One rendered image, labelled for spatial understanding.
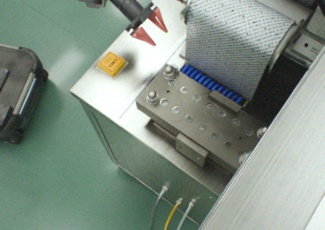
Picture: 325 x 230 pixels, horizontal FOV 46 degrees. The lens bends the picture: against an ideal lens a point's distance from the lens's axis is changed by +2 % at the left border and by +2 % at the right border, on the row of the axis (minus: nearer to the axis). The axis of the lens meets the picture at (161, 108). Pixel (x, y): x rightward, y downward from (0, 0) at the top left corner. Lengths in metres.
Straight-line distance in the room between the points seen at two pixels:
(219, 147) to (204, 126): 0.07
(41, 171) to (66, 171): 0.14
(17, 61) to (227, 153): 1.50
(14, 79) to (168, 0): 1.06
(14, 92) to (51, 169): 0.46
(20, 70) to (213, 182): 1.39
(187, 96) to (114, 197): 1.09
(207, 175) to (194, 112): 0.21
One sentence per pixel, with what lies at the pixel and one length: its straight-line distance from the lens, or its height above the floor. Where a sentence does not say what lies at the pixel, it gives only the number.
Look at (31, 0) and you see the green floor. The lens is 2.83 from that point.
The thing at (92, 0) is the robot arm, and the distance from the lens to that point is 1.18.
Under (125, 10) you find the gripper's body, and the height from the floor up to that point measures 1.15.
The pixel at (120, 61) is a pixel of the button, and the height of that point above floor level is 0.92.
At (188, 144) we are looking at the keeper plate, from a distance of 1.09.
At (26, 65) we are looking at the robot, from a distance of 2.25.
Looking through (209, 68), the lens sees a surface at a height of 1.07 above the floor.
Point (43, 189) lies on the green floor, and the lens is 2.21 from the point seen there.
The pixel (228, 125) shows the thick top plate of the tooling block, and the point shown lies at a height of 1.03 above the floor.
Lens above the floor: 2.06
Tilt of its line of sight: 66 degrees down
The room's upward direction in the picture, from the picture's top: 4 degrees counter-clockwise
